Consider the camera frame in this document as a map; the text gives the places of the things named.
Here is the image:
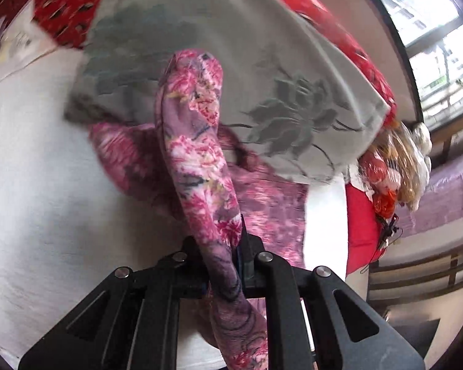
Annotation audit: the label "purple floral shirt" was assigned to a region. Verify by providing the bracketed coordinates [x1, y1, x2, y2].
[89, 48, 309, 370]

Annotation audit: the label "window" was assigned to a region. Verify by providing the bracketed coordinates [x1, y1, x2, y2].
[363, 0, 463, 132]

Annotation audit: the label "white quilted mattress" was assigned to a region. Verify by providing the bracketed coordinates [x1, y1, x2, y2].
[0, 46, 350, 370]

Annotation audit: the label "dark wooden bed frame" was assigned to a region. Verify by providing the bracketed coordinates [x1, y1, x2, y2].
[366, 247, 463, 309]

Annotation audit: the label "plain red cloth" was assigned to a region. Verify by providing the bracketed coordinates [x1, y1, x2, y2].
[345, 183, 384, 274]

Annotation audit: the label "grey floral pillow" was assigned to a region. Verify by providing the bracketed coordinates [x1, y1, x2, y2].
[64, 0, 390, 186]

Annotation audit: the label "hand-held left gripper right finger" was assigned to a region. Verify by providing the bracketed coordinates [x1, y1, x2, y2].
[235, 213, 426, 370]

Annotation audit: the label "purple bed cover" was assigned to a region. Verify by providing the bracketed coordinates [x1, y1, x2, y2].
[394, 150, 463, 240]

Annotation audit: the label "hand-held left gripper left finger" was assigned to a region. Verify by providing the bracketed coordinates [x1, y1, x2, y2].
[19, 236, 210, 370]

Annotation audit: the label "red patterned blanket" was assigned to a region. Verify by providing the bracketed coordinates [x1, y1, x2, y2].
[0, 0, 398, 128]

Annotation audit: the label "plastic-wrapped bundle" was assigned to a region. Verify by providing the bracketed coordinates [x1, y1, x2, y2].
[355, 121, 433, 236]

